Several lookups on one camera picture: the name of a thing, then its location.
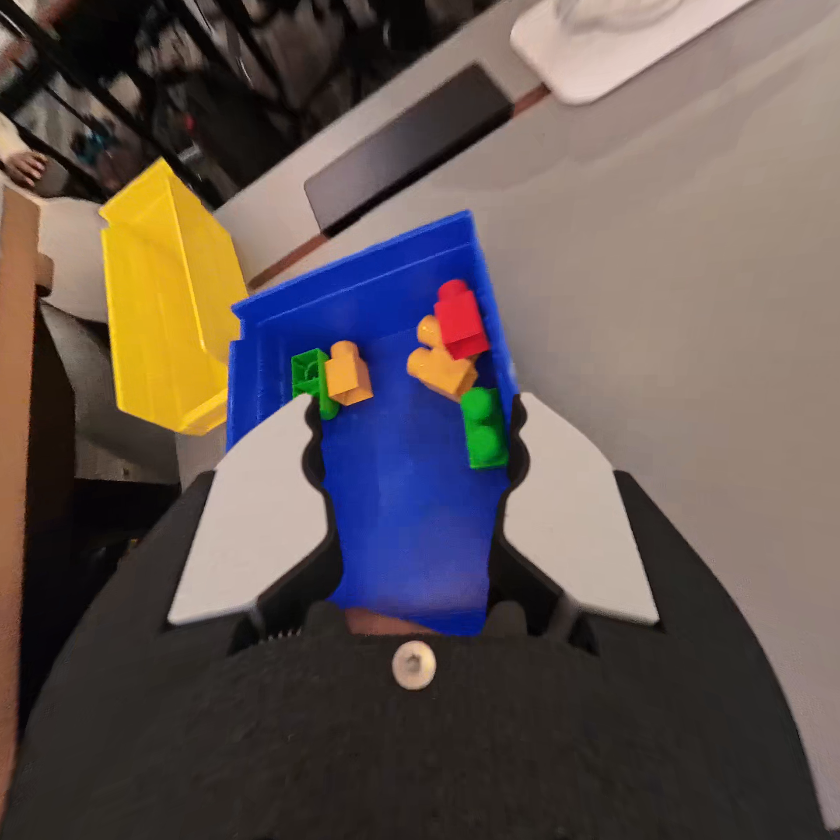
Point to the blue plastic bin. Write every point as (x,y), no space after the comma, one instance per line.
(407,525)

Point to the white book stand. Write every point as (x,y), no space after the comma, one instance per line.
(617,59)

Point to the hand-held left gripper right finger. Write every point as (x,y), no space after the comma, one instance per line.
(584,538)

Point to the wooden side table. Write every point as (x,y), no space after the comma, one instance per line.
(16,460)

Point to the pile of colourful toy blocks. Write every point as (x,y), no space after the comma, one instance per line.
(453,355)

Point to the yellow plastic bin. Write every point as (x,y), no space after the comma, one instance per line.
(164,315)

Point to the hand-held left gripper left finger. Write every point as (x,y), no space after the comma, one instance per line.
(243,538)

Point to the black flat panel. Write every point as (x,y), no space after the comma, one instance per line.
(407,147)

